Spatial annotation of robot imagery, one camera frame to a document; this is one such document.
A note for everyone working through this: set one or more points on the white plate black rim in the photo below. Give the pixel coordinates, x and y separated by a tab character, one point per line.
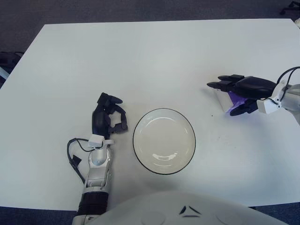
164	140

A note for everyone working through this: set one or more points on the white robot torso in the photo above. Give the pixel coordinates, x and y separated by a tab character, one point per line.
164	208

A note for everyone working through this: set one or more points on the black bag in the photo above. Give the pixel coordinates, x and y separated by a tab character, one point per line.
7	58

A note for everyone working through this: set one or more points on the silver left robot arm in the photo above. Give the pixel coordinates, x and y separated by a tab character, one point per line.
99	161

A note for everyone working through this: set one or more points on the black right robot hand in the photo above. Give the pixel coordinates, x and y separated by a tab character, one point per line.
253	85

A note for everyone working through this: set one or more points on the purple tissue paper pack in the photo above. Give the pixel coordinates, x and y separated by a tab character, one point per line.
223	98

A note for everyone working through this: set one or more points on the black office chair base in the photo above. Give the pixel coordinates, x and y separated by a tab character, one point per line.
290	7

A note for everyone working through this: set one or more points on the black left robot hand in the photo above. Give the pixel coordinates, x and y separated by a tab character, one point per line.
98	119

